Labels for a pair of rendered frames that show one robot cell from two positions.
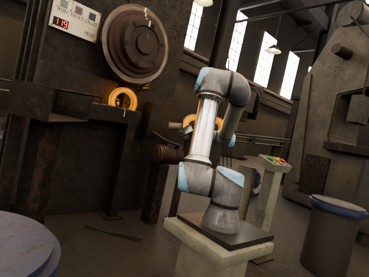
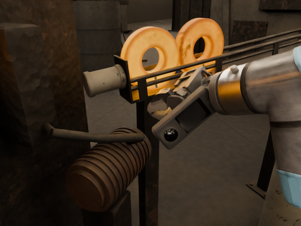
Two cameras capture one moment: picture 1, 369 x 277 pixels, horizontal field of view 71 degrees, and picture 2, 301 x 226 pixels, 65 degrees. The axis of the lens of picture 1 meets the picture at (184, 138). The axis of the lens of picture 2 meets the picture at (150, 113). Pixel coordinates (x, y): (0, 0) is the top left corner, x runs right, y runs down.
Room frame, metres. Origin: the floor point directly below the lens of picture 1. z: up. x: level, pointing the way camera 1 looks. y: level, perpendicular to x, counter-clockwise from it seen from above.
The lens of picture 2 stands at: (1.29, 0.18, 0.83)
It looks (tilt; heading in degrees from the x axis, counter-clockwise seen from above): 25 degrees down; 338
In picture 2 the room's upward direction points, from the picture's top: straight up
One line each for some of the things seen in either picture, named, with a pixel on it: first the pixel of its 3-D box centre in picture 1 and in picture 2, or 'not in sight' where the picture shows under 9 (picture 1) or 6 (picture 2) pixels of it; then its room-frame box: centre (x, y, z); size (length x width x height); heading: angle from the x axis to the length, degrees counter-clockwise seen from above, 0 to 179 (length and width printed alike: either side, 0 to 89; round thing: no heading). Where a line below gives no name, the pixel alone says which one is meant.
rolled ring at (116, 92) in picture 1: (123, 101); not in sight; (1.66, 0.43, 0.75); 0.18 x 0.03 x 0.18; 131
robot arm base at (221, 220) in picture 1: (222, 213); not in sight; (1.03, -0.21, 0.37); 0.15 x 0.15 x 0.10
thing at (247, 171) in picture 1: (238, 205); (286, 201); (1.66, -0.43, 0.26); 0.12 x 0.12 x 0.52
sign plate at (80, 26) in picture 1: (76, 19); not in sight; (1.51, 0.75, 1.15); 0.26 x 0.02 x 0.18; 132
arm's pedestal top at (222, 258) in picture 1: (217, 235); not in sight; (1.03, -0.21, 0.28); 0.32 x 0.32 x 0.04; 42
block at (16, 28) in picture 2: (150, 119); (19, 86); (1.82, 0.26, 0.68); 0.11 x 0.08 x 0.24; 42
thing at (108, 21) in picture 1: (135, 45); not in sight; (1.66, 0.43, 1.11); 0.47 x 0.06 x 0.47; 132
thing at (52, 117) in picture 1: (40, 169); not in sight; (1.14, 0.60, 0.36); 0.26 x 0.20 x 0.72; 167
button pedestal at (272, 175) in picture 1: (265, 206); not in sight; (1.57, -0.57, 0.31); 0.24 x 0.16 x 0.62; 132
